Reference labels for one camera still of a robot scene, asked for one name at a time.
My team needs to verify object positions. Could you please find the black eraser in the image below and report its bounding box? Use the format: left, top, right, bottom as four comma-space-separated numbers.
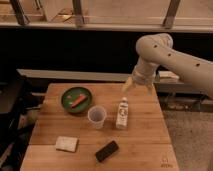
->
95, 141, 119, 162

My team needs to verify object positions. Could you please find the white box on shelf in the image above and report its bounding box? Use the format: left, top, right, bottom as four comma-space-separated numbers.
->
158, 71, 179, 82

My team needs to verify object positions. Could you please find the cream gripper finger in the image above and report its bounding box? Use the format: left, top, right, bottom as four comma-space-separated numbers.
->
122, 77, 135, 93
146, 84, 154, 95

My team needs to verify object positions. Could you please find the grey metal shelf rail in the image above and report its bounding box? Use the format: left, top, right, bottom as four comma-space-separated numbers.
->
18, 69, 203, 94

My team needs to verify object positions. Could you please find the black equipment at left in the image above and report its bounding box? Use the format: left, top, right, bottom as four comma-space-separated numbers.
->
0, 77, 39, 171

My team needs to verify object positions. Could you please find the green plate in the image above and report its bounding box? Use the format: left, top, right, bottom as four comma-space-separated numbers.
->
61, 87, 92, 114

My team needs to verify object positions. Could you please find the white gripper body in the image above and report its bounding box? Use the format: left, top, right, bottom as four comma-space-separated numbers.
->
132, 59, 156, 86

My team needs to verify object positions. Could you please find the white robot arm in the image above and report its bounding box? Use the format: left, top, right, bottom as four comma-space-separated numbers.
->
122, 33, 213, 99

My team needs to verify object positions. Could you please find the orange carrot piece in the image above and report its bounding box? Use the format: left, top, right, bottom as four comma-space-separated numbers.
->
71, 94, 87, 108

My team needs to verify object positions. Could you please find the white sponge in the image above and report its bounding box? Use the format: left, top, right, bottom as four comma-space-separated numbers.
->
55, 136, 78, 152

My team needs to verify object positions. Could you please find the clear plastic cup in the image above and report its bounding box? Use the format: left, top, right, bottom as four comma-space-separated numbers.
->
87, 106, 107, 129

